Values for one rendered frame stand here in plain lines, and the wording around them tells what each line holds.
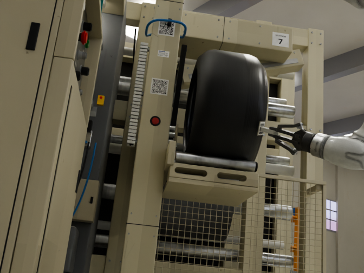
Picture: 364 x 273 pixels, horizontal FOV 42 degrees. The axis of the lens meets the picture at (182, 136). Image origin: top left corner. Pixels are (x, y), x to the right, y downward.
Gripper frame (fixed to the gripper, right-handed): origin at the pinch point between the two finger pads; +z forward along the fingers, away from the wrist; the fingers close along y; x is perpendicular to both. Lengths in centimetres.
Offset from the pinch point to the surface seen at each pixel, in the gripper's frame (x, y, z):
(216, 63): -9.3, -22.9, 25.1
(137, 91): -24, -5, 55
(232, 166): -8.9, 16.7, 8.6
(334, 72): 689, -7, 315
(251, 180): -6.7, 20.0, -0.4
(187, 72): 26, -13, 73
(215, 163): -13.9, 16.4, 13.1
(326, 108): 912, 86, 423
